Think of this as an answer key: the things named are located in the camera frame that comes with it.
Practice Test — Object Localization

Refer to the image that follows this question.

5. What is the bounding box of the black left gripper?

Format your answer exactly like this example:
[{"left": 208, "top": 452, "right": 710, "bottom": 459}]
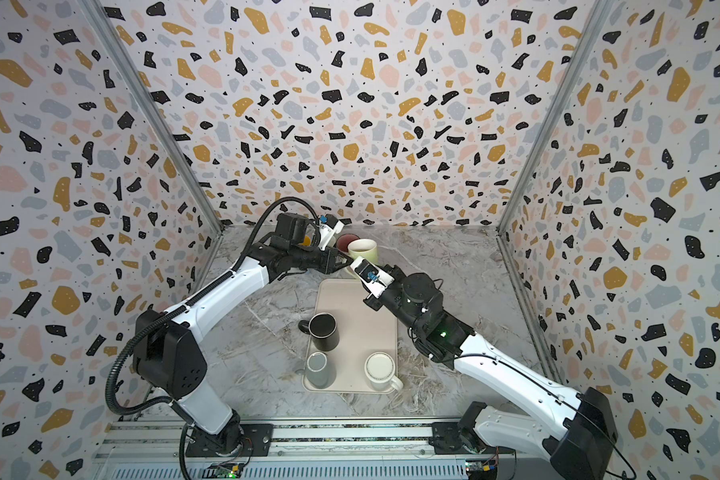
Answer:
[{"left": 291, "top": 245, "right": 354, "bottom": 276}]

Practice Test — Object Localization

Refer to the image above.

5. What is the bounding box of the light green mug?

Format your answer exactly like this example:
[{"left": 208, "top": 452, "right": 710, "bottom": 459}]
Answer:
[{"left": 348, "top": 239, "right": 378, "bottom": 265}]

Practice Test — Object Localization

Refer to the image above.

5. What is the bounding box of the black mug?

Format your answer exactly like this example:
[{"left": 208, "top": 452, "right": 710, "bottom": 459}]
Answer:
[{"left": 298, "top": 313, "right": 340, "bottom": 352}]

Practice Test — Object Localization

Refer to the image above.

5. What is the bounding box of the pink ghost pattern mug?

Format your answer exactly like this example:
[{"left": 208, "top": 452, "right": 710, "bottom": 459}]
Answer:
[{"left": 335, "top": 233, "right": 360, "bottom": 254}]

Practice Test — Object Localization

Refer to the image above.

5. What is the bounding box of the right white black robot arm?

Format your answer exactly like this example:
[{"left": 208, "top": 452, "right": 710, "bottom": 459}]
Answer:
[{"left": 356, "top": 265, "right": 618, "bottom": 479}]

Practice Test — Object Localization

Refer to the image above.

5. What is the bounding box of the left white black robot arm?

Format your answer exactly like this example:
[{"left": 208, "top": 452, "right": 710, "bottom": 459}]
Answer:
[{"left": 130, "top": 212, "right": 349, "bottom": 455}]

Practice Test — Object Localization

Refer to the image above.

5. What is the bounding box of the white mug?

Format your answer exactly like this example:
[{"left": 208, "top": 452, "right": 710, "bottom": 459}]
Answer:
[{"left": 364, "top": 352, "right": 403, "bottom": 392}]

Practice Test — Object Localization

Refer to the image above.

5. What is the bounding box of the grey mug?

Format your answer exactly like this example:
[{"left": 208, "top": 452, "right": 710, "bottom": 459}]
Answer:
[{"left": 297, "top": 351, "right": 336, "bottom": 391}]

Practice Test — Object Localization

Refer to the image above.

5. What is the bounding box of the beige plastic tray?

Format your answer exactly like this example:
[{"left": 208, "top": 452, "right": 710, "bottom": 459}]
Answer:
[{"left": 311, "top": 279, "right": 399, "bottom": 394}]

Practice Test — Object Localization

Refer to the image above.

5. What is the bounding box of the right circuit board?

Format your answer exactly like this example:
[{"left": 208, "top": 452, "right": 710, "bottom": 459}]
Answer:
[{"left": 465, "top": 459, "right": 499, "bottom": 480}]

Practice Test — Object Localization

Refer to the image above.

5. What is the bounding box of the left green circuit board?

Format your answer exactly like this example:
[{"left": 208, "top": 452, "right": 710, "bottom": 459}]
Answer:
[{"left": 201, "top": 462, "right": 245, "bottom": 479}]

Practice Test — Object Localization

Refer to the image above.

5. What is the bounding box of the left black corrugated cable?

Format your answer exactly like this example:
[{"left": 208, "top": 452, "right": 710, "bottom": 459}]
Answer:
[{"left": 104, "top": 196, "right": 319, "bottom": 480}]

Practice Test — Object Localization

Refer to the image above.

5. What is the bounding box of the left corner aluminium post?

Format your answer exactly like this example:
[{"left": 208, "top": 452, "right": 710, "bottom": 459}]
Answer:
[{"left": 79, "top": 1, "right": 224, "bottom": 237}]

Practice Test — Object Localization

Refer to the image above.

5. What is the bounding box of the corner aluminium post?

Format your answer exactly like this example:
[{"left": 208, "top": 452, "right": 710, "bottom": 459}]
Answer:
[
  {"left": 79, "top": 1, "right": 224, "bottom": 237},
  {"left": 497, "top": 0, "right": 614, "bottom": 240}
]

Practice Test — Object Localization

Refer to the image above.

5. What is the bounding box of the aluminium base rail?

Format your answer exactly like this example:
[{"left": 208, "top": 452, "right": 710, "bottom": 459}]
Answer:
[{"left": 90, "top": 417, "right": 559, "bottom": 479}]

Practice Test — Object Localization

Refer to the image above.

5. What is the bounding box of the right corner aluminium post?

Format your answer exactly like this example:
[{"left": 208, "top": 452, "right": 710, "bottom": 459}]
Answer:
[{"left": 497, "top": 0, "right": 614, "bottom": 240}]

